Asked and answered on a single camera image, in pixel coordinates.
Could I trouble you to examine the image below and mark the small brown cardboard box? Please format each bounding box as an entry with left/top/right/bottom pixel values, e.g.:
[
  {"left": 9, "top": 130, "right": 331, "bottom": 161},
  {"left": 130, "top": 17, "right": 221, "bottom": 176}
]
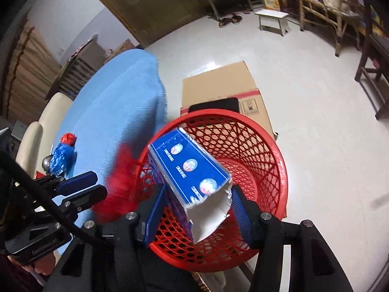
[{"left": 105, "top": 39, "right": 136, "bottom": 62}]

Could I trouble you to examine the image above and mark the person's left forearm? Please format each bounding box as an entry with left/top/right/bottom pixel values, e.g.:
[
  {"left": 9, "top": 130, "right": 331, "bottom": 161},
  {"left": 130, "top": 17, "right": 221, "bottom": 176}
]
[{"left": 0, "top": 254, "right": 46, "bottom": 292}]

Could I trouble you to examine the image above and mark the black cable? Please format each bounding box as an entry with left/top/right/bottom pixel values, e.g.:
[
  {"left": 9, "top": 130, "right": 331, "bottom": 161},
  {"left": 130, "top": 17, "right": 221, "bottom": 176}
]
[{"left": 0, "top": 150, "right": 122, "bottom": 247}]

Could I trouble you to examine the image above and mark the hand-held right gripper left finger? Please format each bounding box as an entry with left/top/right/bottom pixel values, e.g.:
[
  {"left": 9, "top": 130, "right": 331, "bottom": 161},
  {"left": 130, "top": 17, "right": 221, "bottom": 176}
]
[{"left": 45, "top": 184, "right": 168, "bottom": 292}]

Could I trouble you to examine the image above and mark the red plastic mesh basket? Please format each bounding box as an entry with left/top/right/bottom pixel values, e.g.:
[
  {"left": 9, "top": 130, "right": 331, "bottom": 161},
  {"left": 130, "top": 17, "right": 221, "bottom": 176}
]
[{"left": 129, "top": 109, "right": 289, "bottom": 273}]

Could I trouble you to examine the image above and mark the dark wooden chair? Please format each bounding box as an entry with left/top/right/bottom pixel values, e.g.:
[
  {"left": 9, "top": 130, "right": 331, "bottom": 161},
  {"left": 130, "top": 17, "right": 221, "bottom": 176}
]
[{"left": 354, "top": 3, "right": 389, "bottom": 121}]

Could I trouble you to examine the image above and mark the round blue covered table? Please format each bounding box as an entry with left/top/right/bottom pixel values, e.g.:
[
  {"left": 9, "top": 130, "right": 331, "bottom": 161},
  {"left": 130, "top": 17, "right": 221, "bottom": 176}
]
[{"left": 45, "top": 49, "right": 168, "bottom": 256}]

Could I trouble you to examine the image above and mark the brown wooden panel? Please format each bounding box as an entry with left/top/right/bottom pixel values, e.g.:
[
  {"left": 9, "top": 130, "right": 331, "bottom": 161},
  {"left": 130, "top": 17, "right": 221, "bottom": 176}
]
[{"left": 0, "top": 21, "right": 62, "bottom": 126}]

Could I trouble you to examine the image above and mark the blue printed cardboard box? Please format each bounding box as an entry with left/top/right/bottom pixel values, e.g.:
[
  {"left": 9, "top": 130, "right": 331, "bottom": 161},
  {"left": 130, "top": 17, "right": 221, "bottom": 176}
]
[{"left": 148, "top": 127, "right": 233, "bottom": 245}]

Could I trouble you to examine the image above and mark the wooden door with glass panes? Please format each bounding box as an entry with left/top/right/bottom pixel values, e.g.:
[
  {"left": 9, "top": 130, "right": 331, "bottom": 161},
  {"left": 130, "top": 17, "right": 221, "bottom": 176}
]
[{"left": 76, "top": 0, "right": 215, "bottom": 49}]

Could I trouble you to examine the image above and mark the black flat object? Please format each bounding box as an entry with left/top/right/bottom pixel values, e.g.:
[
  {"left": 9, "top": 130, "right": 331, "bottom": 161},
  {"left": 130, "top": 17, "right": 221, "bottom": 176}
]
[{"left": 188, "top": 97, "right": 241, "bottom": 117}]

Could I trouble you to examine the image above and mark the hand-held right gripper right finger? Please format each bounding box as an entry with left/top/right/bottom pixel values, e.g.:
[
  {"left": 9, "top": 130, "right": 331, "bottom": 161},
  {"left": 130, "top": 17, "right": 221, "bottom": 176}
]
[{"left": 229, "top": 185, "right": 354, "bottom": 292}]

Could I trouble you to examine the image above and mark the cream chair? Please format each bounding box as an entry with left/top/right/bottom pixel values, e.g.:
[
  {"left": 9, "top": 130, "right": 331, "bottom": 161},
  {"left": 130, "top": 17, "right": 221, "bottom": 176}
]
[
  {"left": 15, "top": 122, "right": 44, "bottom": 178},
  {"left": 39, "top": 93, "right": 74, "bottom": 130}
]

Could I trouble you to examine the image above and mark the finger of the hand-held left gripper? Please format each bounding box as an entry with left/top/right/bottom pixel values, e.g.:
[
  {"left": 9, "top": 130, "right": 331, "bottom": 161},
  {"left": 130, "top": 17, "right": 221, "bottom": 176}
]
[
  {"left": 59, "top": 184, "right": 108, "bottom": 212},
  {"left": 33, "top": 171, "right": 98, "bottom": 196}
]

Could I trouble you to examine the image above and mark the bamboo bench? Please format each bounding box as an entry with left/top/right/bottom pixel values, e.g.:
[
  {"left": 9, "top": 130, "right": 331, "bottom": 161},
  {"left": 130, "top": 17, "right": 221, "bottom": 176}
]
[{"left": 299, "top": 0, "right": 366, "bottom": 57}]

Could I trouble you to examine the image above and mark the blue plastic bag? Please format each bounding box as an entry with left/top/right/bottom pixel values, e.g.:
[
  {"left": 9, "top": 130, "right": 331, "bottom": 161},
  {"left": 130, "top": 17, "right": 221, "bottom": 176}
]
[{"left": 49, "top": 142, "right": 77, "bottom": 176}]

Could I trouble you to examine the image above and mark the person's left hand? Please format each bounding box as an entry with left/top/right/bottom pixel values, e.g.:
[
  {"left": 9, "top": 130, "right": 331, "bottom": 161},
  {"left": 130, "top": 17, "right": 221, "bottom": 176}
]
[{"left": 8, "top": 247, "right": 57, "bottom": 281}]

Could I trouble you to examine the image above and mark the white wooden stool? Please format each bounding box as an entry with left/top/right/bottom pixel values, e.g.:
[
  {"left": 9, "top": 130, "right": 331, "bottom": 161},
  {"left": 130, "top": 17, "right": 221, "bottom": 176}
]
[{"left": 255, "top": 9, "right": 291, "bottom": 37}]

